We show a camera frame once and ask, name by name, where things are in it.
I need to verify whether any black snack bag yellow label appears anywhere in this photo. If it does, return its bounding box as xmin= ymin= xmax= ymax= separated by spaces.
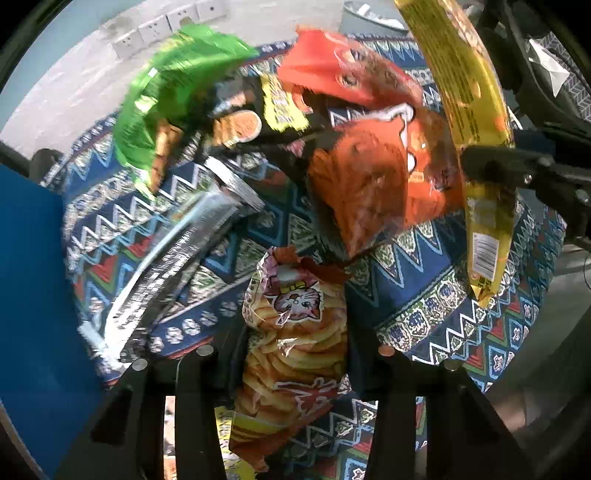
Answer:
xmin=202 ymin=73 xmax=334 ymax=154

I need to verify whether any blue box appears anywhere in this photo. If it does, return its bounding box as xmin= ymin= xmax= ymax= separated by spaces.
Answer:
xmin=0 ymin=163 xmax=108 ymax=480

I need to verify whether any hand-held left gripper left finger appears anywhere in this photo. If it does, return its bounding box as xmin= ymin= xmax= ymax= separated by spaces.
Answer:
xmin=54 ymin=323 xmax=251 ymax=480

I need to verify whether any white paper sheet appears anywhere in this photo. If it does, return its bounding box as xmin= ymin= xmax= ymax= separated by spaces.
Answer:
xmin=527 ymin=39 xmax=570 ymax=97

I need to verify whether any green snack bag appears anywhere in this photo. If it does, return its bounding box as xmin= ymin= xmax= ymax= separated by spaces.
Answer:
xmin=113 ymin=25 xmax=260 ymax=200

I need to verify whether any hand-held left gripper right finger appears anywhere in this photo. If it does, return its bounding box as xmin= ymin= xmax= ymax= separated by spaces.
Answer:
xmin=345 ymin=318 xmax=533 ymax=480

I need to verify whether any red snack bag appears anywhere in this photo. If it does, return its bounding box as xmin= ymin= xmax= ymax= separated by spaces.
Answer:
xmin=276 ymin=27 xmax=426 ymax=112

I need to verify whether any blue patterned blanket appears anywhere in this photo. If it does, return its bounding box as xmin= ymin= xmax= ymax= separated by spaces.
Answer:
xmin=41 ymin=31 xmax=570 ymax=480

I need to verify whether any yellow striped snack packet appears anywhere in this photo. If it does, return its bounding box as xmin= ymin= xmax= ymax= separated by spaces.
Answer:
xmin=213 ymin=405 xmax=260 ymax=480

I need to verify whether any white wall socket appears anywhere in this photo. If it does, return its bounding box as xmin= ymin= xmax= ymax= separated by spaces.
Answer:
xmin=196 ymin=0 xmax=232 ymax=19
xmin=112 ymin=31 xmax=143 ymax=60
xmin=139 ymin=18 xmax=171 ymax=43
xmin=166 ymin=6 xmax=200 ymax=31

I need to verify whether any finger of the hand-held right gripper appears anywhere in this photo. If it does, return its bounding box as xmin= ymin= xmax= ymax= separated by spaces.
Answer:
xmin=461 ymin=145 xmax=557 ymax=191

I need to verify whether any black metal frame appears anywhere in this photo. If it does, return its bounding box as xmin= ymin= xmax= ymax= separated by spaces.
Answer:
xmin=475 ymin=0 xmax=591 ymax=136

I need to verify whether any orange cat print snack bag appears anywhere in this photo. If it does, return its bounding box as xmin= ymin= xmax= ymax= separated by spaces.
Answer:
xmin=228 ymin=246 xmax=350 ymax=472

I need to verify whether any silver snack bag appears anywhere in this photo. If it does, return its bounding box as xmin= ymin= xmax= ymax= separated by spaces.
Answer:
xmin=78 ymin=156 xmax=265 ymax=366

